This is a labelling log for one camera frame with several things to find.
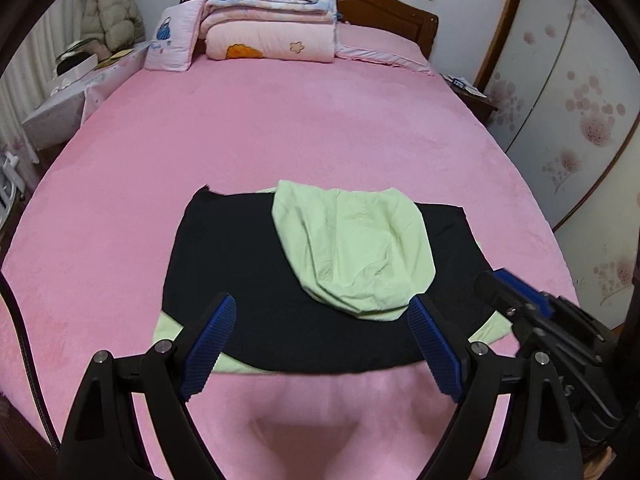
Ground brown wooden headboard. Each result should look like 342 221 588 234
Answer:
183 0 438 61

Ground papers on nightstand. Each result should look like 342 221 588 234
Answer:
442 74 486 99

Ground small pink cushion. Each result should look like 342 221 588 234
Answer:
144 0 204 73

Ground dark wooden nightstand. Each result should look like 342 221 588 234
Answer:
448 84 498 126

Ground black cable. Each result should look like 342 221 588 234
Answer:
0 271 61 453

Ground beige puffer coat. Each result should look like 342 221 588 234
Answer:
80 0 145 53

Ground white box on table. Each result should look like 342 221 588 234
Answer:
50 38 112 90

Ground folded quilts stack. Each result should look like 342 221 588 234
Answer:
198 0 337 63

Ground white chair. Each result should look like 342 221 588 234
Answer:
0 151 26 224

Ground pink flat pillow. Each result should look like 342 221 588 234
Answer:
335 23 435 76

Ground white covered side table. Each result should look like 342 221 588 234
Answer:
22 42 148 152

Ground pink bed sheet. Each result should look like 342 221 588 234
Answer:
0 39 582 480

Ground light green black jacket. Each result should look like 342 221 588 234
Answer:
154 180 510 375

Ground white curtain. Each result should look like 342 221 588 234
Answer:
1 0 86 164

